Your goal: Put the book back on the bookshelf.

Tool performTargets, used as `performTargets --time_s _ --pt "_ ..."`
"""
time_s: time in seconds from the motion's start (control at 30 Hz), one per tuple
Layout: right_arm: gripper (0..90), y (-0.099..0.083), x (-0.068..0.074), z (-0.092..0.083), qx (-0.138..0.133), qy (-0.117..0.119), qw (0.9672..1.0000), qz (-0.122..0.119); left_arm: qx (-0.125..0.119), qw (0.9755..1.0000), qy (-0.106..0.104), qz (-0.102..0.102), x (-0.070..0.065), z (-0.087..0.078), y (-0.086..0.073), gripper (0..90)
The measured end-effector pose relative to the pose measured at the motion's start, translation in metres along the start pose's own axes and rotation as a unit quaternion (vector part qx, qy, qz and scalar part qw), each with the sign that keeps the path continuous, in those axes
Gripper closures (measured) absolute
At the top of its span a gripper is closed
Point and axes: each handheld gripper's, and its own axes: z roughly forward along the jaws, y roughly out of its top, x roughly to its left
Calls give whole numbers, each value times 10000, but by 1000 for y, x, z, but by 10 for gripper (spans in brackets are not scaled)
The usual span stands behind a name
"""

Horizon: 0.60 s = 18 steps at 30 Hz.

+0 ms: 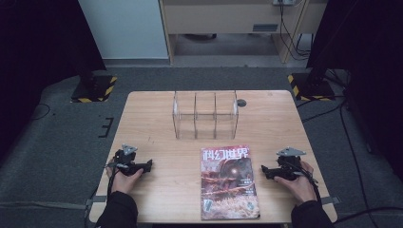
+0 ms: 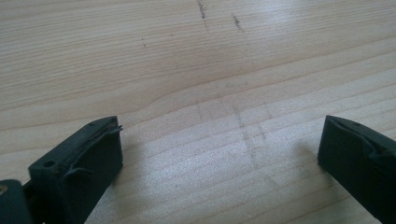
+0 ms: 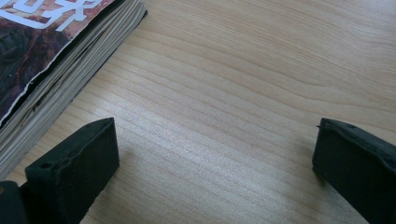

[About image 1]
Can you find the white cabinet panel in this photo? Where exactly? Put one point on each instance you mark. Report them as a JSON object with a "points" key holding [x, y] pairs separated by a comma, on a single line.
{"points": [[126, 28]]}

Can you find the grey round table grommet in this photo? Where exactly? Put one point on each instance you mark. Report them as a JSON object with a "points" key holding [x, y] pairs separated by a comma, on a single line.
{"points": [[241, 102]]}

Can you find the person's left hand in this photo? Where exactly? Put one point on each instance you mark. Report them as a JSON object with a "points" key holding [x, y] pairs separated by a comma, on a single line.
{"points": [[122, 182]]}

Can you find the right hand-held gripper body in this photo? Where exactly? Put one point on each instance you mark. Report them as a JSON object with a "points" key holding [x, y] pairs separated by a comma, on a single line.
{"points": [[289, 164]]}

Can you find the black curtain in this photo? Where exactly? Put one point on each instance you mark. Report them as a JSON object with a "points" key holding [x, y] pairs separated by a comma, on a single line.
{"points": [[38, 63], [370, 63]]}

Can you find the red illustrated magazine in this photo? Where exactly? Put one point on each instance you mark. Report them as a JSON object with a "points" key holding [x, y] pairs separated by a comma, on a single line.
{"points": [[228, 186]]}

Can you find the clear acrylic file rack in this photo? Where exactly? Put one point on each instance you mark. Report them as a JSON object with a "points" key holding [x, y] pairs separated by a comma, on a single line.
{"points": [[205, 117]]}

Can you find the white power strip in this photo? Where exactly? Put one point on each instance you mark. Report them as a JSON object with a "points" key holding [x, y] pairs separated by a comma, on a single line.
{"points": [[283, 2]]}

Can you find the light wooden desk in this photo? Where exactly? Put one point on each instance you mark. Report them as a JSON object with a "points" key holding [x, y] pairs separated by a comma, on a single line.
{"points": [[221, 15]]}

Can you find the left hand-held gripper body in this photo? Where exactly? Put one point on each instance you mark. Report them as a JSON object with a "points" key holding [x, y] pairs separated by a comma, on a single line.
{"points": [[125, 160]]}

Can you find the black stand with striped base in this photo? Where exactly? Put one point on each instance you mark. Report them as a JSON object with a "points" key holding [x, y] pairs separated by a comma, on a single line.
{"points": [[95, 88], [312, 87]]}

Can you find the person's right hand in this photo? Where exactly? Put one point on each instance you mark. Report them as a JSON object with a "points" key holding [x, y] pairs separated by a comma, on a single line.
{"points": [[301, 190]]}

